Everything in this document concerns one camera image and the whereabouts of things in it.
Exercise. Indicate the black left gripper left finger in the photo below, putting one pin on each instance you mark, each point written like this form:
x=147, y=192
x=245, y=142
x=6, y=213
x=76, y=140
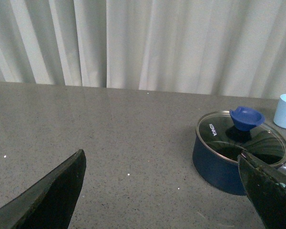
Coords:
x=49, y=203

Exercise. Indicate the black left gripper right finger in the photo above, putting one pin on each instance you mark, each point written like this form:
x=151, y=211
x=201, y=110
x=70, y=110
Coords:
x=265, y=187

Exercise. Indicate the glass lid with blue knob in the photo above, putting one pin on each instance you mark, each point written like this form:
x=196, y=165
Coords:
x=218, y=134

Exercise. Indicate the blue saucepan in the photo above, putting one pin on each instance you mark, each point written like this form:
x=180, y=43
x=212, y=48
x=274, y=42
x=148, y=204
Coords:
x=219, y=172

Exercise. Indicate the white curtain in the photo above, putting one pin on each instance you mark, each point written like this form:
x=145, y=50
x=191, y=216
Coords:
x=221, y=47

